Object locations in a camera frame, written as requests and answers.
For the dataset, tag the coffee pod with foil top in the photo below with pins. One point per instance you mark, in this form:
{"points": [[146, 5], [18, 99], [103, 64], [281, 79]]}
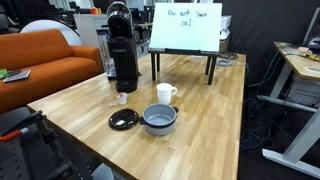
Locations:
{"points": [[122, 99]]}

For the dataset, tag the black pot lid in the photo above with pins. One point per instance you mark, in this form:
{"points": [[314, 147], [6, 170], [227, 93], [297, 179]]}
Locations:
{"points": [[123, 120]]}

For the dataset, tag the white ceramic mug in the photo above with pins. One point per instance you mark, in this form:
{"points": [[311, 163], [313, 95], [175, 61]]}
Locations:
{"points": [[164, 93]]}

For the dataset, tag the black whiteboard stand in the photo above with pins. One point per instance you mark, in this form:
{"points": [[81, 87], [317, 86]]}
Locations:
{"points": [[181, 52]]}

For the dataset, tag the black coffee machine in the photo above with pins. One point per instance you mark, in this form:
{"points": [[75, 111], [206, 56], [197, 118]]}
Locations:
{"points": [[125, 63]]}

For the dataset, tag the white whiteboard with writing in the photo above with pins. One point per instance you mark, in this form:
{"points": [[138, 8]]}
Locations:
{"points": [[186, 36]]}

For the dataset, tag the brown cardboard box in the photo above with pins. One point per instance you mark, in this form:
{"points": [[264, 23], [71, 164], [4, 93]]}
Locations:
{"points": [[224, 45]]}

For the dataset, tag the white box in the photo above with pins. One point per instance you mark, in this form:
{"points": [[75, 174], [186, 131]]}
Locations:
{"points": [[226, 21]]}

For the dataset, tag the white cabinet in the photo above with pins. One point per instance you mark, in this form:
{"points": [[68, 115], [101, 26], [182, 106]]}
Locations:
{"points": [[86, 30]]}

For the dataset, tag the small orange container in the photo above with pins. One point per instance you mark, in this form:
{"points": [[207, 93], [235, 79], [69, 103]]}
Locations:
{"points": [[95, 11]]}

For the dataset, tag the orange sofa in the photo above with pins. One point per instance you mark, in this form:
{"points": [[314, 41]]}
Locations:
{"points": [[50, 66]]}

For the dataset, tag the white round panel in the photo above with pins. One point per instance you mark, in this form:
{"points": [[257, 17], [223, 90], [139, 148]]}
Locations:
{"points": [[50, 25]]}

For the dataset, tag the wooden desk with white legs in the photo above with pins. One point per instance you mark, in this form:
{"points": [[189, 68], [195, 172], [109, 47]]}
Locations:
{"points": [[296, 63]]}

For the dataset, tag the grey box under desk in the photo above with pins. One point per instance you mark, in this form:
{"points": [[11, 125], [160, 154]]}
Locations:
{"points": [[303, 91]]}

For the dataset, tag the grey tablet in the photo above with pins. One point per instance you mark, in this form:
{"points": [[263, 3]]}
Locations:
{"points": [[16, 76]]}

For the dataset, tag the black metal rig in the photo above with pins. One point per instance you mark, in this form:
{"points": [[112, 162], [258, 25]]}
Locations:
{"points": [[20, 156]]}

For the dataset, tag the green flat item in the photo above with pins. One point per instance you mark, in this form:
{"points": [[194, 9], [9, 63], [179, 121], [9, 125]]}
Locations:
{"points": [[2, 73]]}

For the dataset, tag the grey monitor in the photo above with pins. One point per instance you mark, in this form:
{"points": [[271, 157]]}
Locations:
{"points": [[313, 30]]}

